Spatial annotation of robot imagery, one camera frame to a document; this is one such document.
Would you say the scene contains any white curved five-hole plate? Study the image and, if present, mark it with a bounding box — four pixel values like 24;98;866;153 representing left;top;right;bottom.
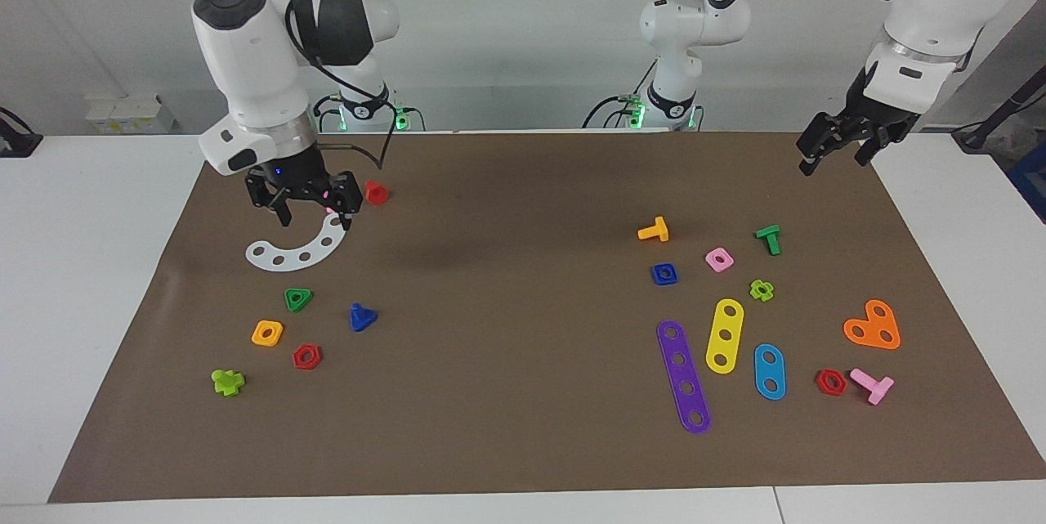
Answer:
245;212;350;272

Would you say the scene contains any blue crate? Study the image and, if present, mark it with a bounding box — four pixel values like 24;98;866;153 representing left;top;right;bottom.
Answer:
1007;144;1046;224

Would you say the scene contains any orange heart-shaped plate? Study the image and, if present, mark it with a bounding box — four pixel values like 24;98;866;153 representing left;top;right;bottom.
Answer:
843;299;901;351

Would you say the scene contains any yellow three-hole plate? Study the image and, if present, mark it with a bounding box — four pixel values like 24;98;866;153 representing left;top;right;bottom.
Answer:
705;298;745;375

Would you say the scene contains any blue two-hole plate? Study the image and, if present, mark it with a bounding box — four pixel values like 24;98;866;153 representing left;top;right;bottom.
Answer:
753;343;787;401

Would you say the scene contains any brown table mat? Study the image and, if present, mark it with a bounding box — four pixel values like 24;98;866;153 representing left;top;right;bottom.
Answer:
47;130;1046;504

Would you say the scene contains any purple four-hole plate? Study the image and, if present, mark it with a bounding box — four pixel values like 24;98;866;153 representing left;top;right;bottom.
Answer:
656;320;712;435

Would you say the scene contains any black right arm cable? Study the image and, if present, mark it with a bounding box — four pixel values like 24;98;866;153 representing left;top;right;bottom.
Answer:
253;0;395;172

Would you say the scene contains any black stand with cable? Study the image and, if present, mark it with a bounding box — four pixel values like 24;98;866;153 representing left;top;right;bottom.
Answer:
952;70;1046;153

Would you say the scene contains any black base cable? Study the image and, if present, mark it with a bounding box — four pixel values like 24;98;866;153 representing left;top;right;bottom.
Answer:
582;96;637;130

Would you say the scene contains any black clamp with cable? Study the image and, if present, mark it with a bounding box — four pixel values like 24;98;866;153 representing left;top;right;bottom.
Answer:
0;107;43;159

